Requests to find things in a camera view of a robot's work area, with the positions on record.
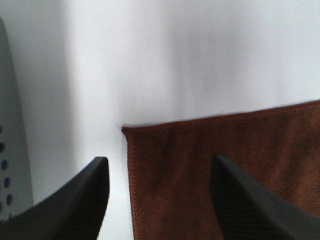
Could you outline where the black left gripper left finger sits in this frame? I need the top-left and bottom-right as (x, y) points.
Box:
(0, 157), (109, 240)

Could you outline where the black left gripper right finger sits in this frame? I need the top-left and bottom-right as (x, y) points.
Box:
(210, 155), (320, 240)

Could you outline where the brown towel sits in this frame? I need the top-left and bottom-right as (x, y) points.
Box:
(122, 100), (320, 240)

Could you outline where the grey perforated laundry basket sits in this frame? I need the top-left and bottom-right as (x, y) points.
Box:
(0, 22), (34, 221)

